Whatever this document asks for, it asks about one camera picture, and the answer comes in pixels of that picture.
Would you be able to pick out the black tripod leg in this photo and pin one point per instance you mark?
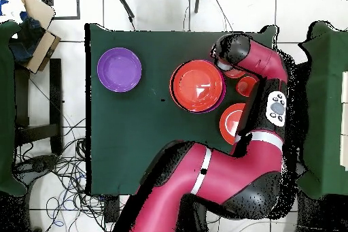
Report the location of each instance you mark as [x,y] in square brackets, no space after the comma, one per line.
[197,0]
[126,4]

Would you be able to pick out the black pedestal leg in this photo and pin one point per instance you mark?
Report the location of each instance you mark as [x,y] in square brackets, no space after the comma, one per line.
[35,165]

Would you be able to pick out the dark green tablecloth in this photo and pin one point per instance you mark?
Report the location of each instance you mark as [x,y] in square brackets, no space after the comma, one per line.
[130,139]

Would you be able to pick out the green covered side table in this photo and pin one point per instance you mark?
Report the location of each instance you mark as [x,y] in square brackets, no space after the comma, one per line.
[323,106]
[5,106]

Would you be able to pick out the stack of white boxes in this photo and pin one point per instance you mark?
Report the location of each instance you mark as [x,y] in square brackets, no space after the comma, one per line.
[345,120]

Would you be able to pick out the dark floor frame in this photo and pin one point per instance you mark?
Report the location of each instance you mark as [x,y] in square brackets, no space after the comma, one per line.
[78,3]

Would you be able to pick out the cardboard box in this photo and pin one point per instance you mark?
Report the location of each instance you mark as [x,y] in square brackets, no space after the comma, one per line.
[46,47]

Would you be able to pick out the orange cup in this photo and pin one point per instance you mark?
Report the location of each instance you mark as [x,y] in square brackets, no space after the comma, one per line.
[244,86]

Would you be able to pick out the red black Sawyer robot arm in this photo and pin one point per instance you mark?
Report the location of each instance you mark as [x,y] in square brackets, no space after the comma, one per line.
[231,166]

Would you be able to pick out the large orange bowl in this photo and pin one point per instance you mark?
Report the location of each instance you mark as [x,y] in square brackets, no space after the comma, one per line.
[198,86]
[231,123]

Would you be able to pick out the black power adapter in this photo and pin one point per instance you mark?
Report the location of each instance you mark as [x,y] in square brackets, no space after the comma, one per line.
[112,210]

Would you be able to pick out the purple bowl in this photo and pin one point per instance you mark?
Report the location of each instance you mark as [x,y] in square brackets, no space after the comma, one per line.
[119,70]
[206,111]

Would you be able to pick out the dark blue cloth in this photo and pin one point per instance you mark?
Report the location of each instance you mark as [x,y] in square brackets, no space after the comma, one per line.
[27,41]

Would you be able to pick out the black bench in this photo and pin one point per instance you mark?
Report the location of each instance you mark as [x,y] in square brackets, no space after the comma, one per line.
[55,93]

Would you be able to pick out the small orange bowl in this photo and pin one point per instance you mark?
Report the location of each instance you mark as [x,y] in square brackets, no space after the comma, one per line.
[233,73]

